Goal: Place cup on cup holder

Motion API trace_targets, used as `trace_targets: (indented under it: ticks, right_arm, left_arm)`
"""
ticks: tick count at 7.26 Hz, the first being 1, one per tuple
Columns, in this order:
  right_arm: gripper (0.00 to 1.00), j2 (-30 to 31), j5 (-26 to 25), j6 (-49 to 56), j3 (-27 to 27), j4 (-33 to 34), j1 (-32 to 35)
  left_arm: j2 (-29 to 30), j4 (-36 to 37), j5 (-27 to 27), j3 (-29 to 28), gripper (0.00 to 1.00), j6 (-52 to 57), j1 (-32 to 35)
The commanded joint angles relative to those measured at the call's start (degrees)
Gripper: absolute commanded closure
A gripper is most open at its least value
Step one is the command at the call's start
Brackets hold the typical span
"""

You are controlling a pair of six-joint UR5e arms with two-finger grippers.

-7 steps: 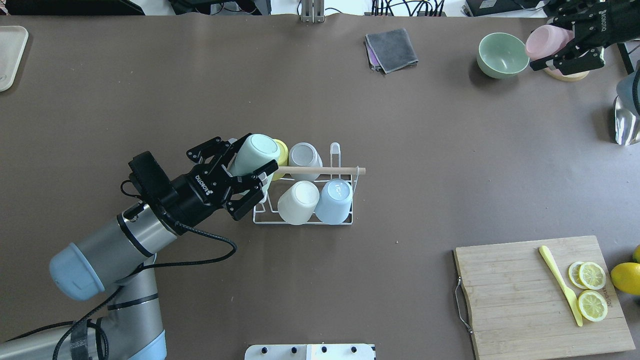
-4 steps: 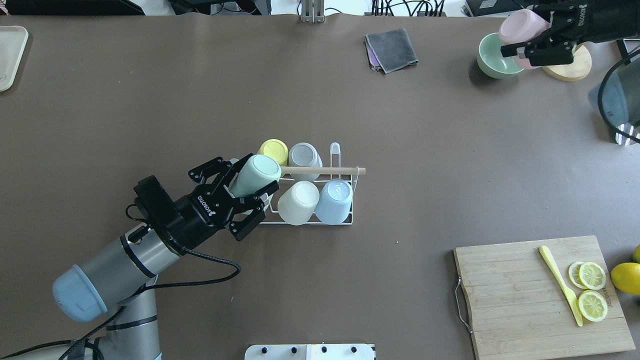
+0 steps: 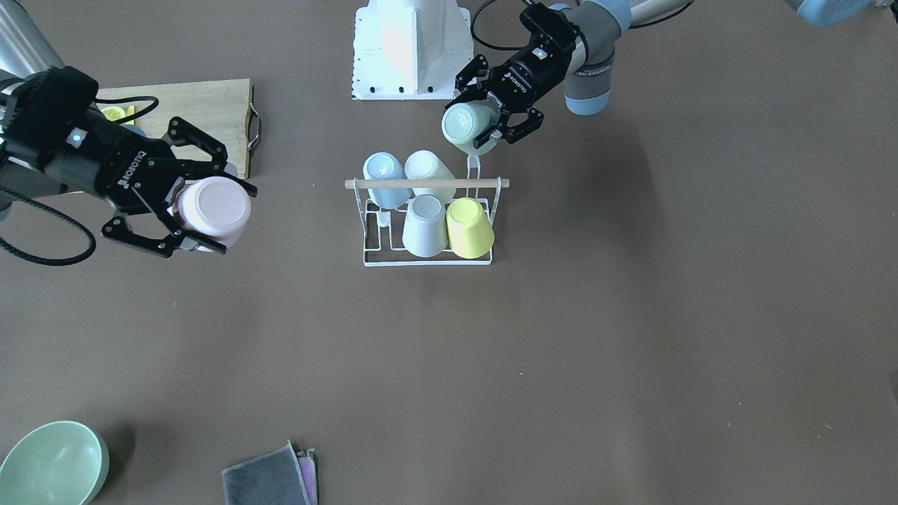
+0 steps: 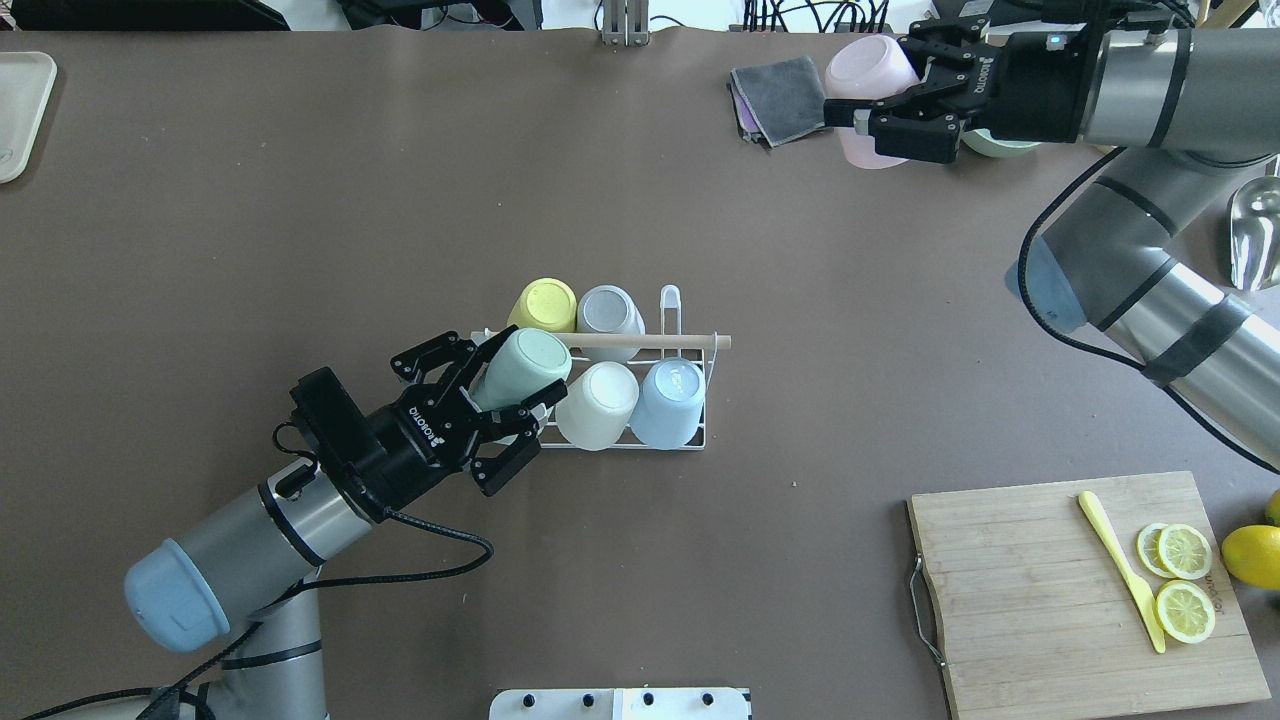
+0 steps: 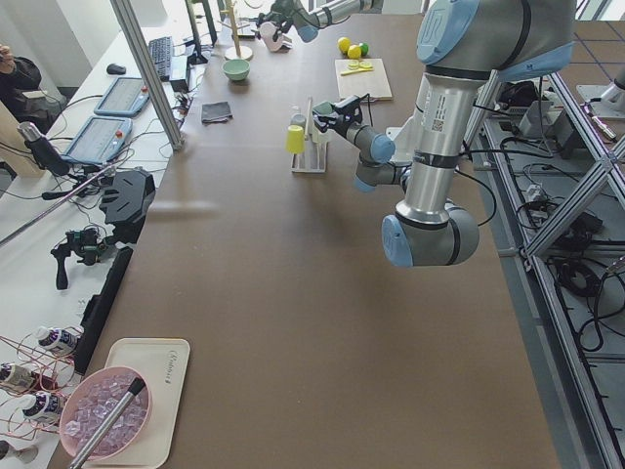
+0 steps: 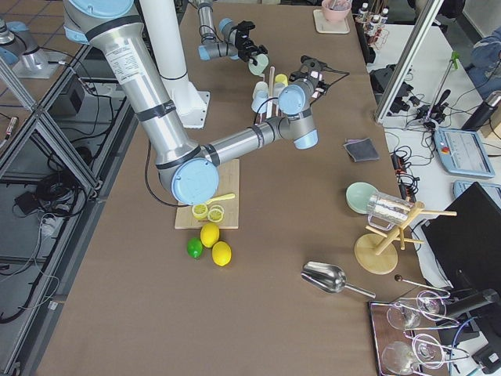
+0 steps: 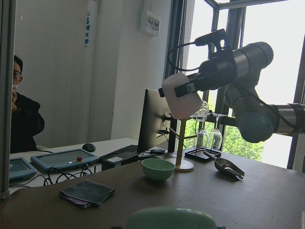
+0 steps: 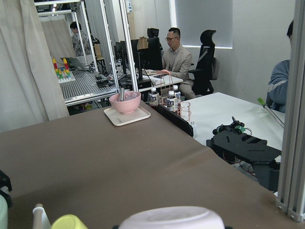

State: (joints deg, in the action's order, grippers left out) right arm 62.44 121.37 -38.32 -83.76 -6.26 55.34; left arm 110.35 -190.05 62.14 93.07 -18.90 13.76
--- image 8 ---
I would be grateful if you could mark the yellow cup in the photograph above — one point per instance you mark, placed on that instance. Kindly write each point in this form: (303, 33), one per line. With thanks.
(68, 222)

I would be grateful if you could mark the aluminium frame post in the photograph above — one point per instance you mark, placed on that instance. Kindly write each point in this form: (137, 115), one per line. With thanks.
(291, 186)

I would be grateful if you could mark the standing person patterned shirt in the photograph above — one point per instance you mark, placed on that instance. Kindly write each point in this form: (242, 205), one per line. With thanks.
(79, 40)

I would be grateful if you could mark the metal rod green tip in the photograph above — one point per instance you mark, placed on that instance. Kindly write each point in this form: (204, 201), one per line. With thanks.
(266, 107)

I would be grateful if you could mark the person in blue sweater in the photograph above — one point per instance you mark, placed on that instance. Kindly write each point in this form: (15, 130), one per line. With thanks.
(278, 85)

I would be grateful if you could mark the copper wire bottle rack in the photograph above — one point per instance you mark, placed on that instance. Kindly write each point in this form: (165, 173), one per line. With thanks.
(166, 84)

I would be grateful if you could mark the long black bar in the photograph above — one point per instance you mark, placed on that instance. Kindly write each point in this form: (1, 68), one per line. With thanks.
(174, 118)

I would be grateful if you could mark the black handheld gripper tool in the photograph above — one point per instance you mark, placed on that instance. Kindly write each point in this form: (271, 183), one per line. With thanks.
(235, 127)

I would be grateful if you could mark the black plastic fixture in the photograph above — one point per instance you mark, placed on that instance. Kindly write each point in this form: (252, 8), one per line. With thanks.
(251, 150)

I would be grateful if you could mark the white cup holder rack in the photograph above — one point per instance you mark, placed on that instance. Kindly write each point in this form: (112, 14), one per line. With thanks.
(40, 219)

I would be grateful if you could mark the mint green cup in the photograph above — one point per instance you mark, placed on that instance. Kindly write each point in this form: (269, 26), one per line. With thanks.
(3, 213)

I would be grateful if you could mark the colourful block stack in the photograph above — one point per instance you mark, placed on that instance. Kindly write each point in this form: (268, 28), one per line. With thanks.
(63, 74)

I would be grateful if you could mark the pink cup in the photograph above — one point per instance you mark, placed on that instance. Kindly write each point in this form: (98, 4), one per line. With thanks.
(177, 217)

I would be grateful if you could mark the black office chair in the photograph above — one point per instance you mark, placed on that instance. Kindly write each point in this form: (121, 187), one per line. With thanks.
(206, 64)

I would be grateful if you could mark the pink bowl with ice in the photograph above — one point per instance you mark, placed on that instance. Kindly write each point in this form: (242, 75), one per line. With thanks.
(130, 103)

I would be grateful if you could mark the cream plastic tray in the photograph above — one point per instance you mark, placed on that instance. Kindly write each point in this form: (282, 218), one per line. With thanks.
(119, 119)

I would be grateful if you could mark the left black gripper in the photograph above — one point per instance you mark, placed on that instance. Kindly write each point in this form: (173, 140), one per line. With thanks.
(5, 188)

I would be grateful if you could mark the metal muddler stick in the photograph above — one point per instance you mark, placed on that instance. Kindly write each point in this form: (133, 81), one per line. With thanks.
(121, 94)

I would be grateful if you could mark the small bottle purple label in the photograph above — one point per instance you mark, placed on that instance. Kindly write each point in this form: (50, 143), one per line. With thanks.
(154, 97)

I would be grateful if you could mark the man in beige suit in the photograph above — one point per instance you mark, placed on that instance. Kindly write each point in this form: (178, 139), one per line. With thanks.
(176, 61)

